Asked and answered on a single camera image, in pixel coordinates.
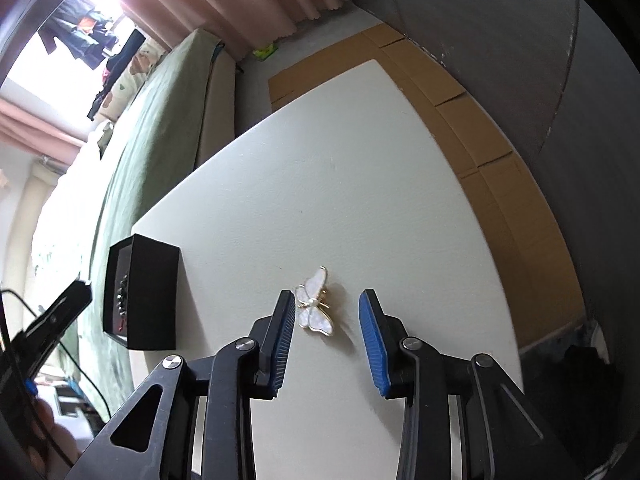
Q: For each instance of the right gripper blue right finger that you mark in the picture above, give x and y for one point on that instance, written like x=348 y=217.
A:
x=390 y=367

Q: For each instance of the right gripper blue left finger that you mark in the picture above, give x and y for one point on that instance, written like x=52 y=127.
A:
x=273 y=334

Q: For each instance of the white butterfly brooch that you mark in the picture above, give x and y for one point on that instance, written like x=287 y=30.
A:
x=312 y=310

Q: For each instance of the black jewelry box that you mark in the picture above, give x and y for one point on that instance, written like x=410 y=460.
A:
x=140 y=291

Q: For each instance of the person's left hand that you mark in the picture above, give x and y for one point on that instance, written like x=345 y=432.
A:
x=55 y=449

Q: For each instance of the brown cardboard sheet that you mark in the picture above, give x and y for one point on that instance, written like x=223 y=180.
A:
x=529 y=250

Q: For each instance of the green blanket bed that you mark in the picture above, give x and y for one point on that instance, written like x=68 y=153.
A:
x=182 y=115

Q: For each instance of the green yellow floor item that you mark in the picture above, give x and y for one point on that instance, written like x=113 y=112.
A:
x=263 y=53

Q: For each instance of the floral pillow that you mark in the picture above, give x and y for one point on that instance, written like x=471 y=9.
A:
x=130 y=81

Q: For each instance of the hanging dark clothes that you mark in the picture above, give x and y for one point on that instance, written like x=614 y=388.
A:
x=88 y=34

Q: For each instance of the dark grey wardrobe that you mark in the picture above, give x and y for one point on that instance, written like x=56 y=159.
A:
x=566 y=94

